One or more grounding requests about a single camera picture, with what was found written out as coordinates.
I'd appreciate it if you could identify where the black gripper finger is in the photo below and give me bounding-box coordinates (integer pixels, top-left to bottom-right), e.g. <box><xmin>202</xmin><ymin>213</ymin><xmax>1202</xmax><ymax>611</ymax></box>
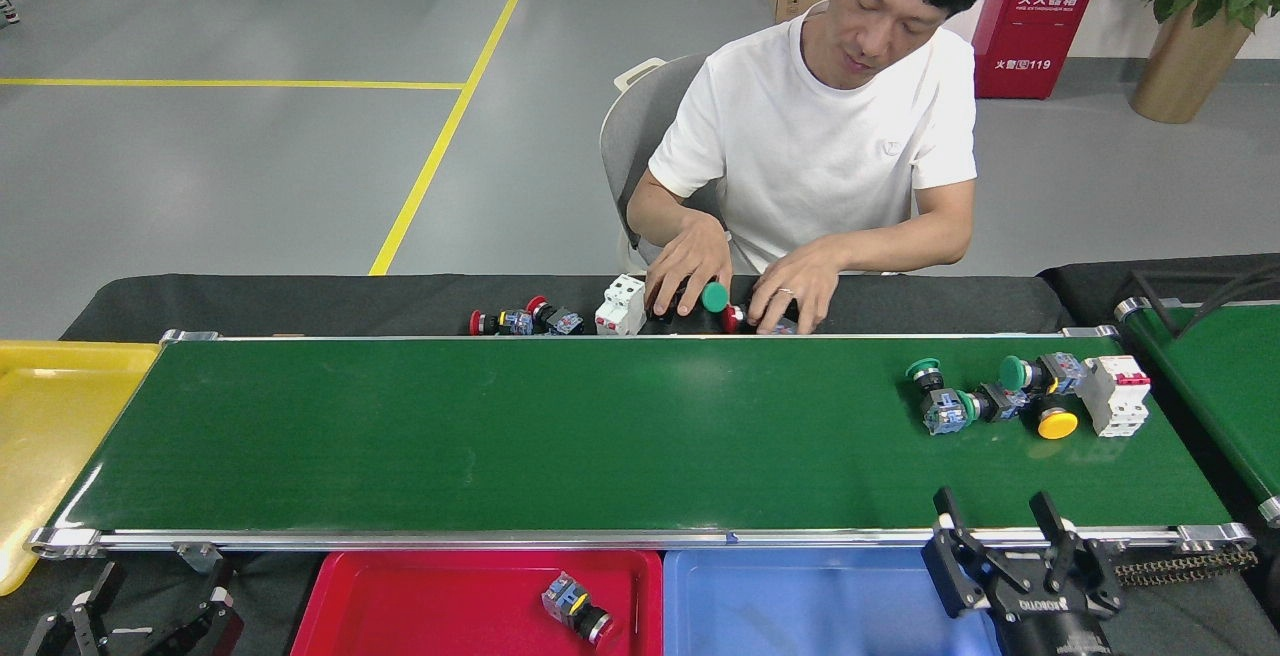
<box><xmin>140</xmin><ymin>558</ymin><xmax>246</xmax><ymax>656</ymax></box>
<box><xmin>22</xmin><ymin>561</ymin><xmax>126</xmax><ymax>656</ymax></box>

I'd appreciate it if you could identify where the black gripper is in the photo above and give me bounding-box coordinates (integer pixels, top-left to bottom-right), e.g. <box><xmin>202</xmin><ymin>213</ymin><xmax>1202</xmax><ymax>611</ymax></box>
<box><xmin>920</xmin><ymin>486</ymin><xmax>1124</xmax><ymax>656</ymax></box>

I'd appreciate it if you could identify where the yellow mushroom button switch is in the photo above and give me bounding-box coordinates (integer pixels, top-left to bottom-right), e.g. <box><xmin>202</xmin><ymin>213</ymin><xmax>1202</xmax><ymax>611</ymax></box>
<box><xmin>1035</xmin><ymin>394</ymin><xmax>1081</xmax><ymax>440</ymax></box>

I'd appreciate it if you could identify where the white circuit breaker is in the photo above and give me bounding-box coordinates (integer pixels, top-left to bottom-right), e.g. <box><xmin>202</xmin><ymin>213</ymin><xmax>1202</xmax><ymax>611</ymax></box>
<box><xmin>595</xmin><ymin>274</ymin><xmax>647</xmax><ymax>337</ymax></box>
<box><xmin>1080</xmin><ymin>355</ymin><xmax>1152</xmax><ymax>437</ymax></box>

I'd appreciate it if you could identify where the yellow black selector switch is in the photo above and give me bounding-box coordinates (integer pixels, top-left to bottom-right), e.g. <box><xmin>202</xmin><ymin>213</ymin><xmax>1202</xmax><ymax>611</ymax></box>
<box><xmin>541</xmin><ymin>572</ymin><xmax>613</xmax><ymax>645</ymax></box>

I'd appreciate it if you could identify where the yellow plastic tray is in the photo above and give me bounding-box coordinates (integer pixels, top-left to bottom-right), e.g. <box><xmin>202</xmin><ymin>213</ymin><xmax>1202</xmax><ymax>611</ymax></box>
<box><xmin>0</xmin><ymin>340</ymin><xmax>161</xmax><ymax>597</ymax></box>

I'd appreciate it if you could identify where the short green conveyor belt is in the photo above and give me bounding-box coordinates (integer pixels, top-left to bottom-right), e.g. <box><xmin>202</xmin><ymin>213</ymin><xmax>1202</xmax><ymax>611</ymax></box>
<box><xmin>1113</xmin><ymin>294</ymin><xmax>1280</xmax><ymax>529</ymax></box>

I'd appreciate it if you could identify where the long green conveyor belt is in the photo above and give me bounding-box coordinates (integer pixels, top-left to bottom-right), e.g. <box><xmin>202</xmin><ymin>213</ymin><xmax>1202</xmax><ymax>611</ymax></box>
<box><xmin>25</xmin><ymin>326</ymin><xmax>1258</xmax><ymax>562</ymax></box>

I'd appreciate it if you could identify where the person's left hand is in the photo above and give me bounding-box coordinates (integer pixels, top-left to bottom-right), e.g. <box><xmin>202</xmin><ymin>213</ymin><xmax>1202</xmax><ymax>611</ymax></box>
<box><xmin>748</xmin><ymin>244</ymin><xmax>841</xmax><ymax>335</ymax></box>

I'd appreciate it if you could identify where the person's right hand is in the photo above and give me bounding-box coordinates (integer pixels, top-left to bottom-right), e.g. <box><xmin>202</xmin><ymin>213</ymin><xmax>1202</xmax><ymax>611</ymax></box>
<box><xmin>645</xmin><ymin>216</ymin><xmax>734</xmax><ymax>317</ymax></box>

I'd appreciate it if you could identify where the blue plastic bin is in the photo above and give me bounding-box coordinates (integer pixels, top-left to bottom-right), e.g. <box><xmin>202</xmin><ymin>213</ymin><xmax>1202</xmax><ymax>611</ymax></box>
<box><xmin>663</xmin><ymin>546</ymin><xmax>1001</xmax><ymax>656</ymax></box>

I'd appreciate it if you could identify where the red plastic bin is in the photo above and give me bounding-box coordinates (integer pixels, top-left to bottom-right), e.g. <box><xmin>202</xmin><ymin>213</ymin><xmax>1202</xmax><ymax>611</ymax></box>
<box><xmin>290</xmin><ymin>548</ymin><xmax>664</xmax><ymax>656</ymax></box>

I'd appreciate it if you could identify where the person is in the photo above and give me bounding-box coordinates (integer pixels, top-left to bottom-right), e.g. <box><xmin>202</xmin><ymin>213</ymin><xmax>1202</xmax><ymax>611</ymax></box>
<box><xmin>627</xmin><ymin>0</ymin><xmax>1013</xmax><ymax>337</ymax></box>

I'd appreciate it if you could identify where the potted green plant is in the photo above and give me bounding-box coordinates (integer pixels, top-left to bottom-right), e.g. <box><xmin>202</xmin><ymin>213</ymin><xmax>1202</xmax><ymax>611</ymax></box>
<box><xmin>1122</xmin><ymin>0</ymin><xmax>1280</xmax><ymax>125</ymax></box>

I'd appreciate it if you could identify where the red fire extinguisher box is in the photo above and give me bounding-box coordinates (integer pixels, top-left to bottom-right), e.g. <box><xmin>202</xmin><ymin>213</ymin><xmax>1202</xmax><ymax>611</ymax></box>
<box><xmin>972</xmin><ymin>0</ymin><xmax>1108</xmax><ymax>101</ymax></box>

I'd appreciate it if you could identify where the grey chair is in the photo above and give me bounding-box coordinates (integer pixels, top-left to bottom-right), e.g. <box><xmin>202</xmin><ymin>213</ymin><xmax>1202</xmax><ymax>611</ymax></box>
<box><xmin>600</xmin><ymin>54</ymin><xmax>726</xmax><ymax>277</ymax></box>

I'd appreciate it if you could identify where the conveyor drive chain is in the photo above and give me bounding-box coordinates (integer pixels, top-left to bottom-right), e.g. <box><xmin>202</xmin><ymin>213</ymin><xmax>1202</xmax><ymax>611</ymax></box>
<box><xmin>1115</xmin><ymin>548</ymin><xmax>1259</xmax><ymax>587</ymax></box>

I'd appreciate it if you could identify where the black cable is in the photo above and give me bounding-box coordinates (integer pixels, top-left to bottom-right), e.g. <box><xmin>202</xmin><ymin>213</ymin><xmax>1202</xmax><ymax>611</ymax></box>
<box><xmin>1170</xmin><ymin>264</ymin><xmax>1280</xmax><ymax>337</ymax></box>

